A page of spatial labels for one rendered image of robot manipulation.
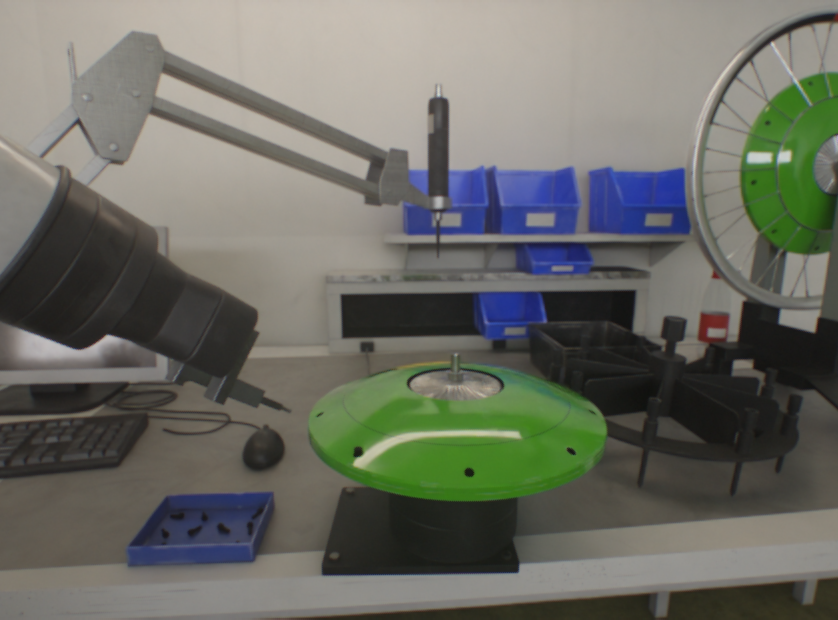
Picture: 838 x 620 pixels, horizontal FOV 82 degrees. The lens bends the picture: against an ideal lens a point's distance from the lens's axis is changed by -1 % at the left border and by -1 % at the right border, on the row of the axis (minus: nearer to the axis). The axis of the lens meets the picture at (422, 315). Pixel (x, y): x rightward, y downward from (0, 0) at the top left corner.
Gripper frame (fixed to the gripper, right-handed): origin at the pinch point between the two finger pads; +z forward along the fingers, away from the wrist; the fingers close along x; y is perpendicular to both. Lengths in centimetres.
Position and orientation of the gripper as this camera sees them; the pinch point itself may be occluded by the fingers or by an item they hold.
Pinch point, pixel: (272, 404)
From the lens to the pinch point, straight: 36.8
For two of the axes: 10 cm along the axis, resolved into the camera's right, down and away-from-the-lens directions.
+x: -7.8, -1.2, 6.2
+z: 5.2, 4.4, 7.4
